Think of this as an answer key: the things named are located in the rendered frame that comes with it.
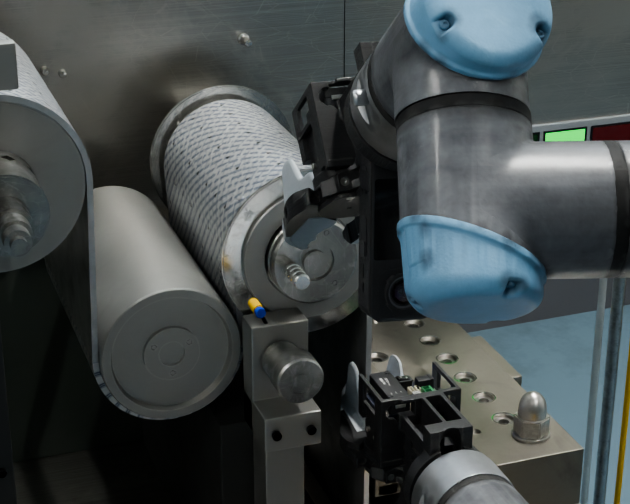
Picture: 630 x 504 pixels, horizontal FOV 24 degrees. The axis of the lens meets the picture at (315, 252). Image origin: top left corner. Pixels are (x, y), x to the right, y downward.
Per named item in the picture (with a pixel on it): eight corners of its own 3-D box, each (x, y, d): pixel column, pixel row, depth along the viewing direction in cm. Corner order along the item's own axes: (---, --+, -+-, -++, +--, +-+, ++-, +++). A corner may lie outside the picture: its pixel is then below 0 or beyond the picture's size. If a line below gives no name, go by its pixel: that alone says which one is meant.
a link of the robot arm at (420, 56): (428, 70, 75) (420, -76, 77) (366, 149, 85) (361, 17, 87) (569, 84, 77) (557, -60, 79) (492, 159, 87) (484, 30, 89)
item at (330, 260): (363, 289, 123) (280, 315, 121) (355, 280, 124) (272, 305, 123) (351, 209, 119) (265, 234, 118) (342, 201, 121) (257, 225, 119)
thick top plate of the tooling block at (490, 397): (424, 535, 133) (426, 478, 130) (286, 348, 168) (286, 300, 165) (579, 503, 138) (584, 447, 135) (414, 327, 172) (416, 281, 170)
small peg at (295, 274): (312, 288, 118) (295, 292, 117) (300, 274, 120) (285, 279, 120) (309, 272, 117) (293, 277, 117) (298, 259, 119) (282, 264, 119)
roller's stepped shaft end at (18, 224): (-2, 270, 101) (-6, 228, 100) (-14, 239, 107) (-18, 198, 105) (44, 264, 102) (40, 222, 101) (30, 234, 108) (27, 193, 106)
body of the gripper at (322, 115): (386, 108, 105) (442, 34, 94) (411, 221, 102) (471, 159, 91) (284, 116, 102) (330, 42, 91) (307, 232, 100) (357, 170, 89)
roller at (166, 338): (105, 429, 122) (97, 299, 117) (52, 306, 144) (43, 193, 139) (243, 406, 125) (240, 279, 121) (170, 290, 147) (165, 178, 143)
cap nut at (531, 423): (522, 446, 136) (525, 404, 134) (504, 428, 139) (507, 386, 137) (557, 440, 137) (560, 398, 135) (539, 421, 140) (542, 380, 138)
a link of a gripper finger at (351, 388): (352, 336, 132) (393, 382, 124) (352, 394, 134) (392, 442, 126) (320, 342, 131) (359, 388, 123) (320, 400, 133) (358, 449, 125)
